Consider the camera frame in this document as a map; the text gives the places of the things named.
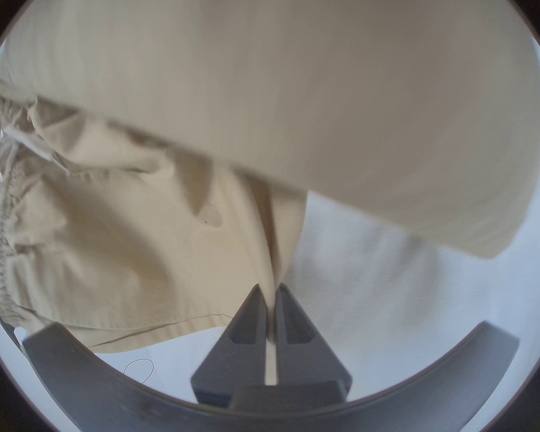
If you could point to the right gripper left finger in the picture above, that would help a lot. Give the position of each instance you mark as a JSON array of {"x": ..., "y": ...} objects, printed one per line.
[{"x": 238, "y": 358}]

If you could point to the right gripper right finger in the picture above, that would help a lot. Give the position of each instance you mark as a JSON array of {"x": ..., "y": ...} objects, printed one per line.
[{"x": 306, "y": 358}]

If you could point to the tan shorts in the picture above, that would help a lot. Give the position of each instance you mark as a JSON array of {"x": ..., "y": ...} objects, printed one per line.
[{"x": 252, "y": 106}]

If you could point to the bed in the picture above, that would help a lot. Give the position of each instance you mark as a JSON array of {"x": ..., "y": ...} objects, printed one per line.
[{"x": 387, "y": 308}]

